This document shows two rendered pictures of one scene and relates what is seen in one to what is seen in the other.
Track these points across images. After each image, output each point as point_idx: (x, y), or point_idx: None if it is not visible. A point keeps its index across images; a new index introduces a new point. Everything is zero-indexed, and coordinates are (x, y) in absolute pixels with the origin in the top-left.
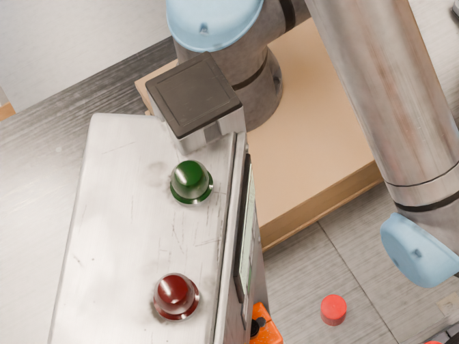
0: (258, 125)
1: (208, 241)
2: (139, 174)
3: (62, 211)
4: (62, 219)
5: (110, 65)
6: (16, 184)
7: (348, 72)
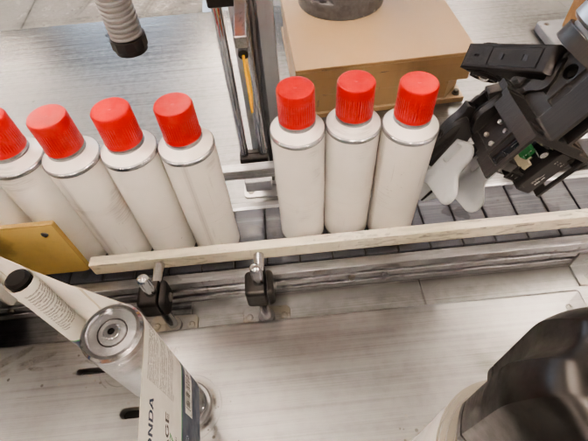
0: (350, 17)
1: None
2: None
3: (195, 60)
4: (192, 64)
5: (274, 5)
6: (177, 41)
7: None
